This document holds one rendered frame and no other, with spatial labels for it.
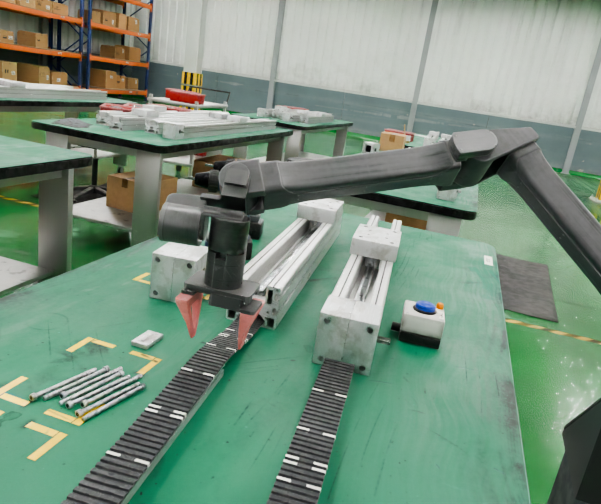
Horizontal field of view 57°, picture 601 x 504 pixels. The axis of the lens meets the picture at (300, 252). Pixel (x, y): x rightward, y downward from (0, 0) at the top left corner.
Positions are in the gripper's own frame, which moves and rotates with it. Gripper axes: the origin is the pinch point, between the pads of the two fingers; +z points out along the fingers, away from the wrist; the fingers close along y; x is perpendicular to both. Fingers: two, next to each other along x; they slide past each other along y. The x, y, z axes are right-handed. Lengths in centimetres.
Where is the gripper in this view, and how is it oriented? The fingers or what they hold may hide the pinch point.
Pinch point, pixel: (216, 337)
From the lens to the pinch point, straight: 87.3
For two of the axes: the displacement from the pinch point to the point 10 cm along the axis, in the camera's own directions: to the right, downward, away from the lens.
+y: -9.7, -2.0, 1.5
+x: -2.1, 2.6, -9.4
